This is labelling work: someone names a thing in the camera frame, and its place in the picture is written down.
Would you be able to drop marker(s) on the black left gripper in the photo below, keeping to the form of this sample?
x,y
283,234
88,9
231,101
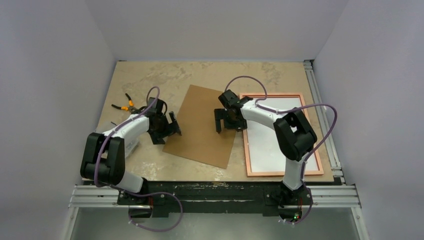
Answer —
x,y
171,128

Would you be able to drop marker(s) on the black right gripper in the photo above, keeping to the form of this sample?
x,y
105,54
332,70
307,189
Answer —
x,y
225,114

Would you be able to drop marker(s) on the brown cardboard backing board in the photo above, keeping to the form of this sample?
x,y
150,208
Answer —
x,y
199,140

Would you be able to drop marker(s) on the landscape photo print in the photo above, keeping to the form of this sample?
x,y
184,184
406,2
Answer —
x,y
265,149

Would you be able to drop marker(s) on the red wooden picture frame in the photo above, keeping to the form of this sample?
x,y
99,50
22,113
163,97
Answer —
x,y
246,149

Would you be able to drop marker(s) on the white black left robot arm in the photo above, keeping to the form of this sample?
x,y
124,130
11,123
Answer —
x,y
105,153

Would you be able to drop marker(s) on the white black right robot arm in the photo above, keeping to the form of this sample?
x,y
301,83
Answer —
x,y
294,134

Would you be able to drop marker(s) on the clear plastic parts box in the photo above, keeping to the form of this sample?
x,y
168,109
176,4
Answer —
x,y
130,147

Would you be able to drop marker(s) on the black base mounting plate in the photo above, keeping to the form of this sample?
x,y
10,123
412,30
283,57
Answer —
x,y
218,197

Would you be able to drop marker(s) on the aluminium rail right side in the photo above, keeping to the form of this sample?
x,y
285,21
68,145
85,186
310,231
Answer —
x,y
328,153

